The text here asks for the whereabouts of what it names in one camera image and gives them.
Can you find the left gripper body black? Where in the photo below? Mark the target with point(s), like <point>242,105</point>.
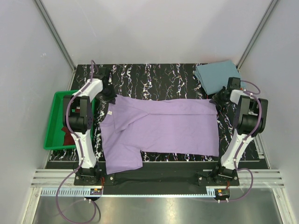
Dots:
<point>108,94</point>

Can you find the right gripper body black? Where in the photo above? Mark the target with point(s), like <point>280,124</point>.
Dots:
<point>218,98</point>

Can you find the purple t shirt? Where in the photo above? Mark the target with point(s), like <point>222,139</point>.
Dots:
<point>132,126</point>

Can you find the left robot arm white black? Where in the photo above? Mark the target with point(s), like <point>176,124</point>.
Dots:
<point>88,166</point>

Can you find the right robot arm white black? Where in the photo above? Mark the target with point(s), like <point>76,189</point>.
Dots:
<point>249,121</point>

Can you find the folded blue-grey t shirt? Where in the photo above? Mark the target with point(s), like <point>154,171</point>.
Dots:
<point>214,76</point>

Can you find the dark red t shirt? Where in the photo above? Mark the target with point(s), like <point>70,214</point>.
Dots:
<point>68,139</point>

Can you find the green plastic bin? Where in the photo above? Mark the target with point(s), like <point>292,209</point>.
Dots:
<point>54,123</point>

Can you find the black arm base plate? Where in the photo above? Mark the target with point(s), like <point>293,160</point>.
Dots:
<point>168,176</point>

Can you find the right aluminium frame post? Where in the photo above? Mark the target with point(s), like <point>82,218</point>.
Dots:
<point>266,16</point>

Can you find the aluminium frame post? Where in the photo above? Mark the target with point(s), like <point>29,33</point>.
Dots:
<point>51,27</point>
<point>266,16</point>

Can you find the left aluminium frame post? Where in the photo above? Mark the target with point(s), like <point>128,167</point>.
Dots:
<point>51,27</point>

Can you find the white slotted cable duct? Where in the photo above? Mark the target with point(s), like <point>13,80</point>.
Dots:
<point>93,192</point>

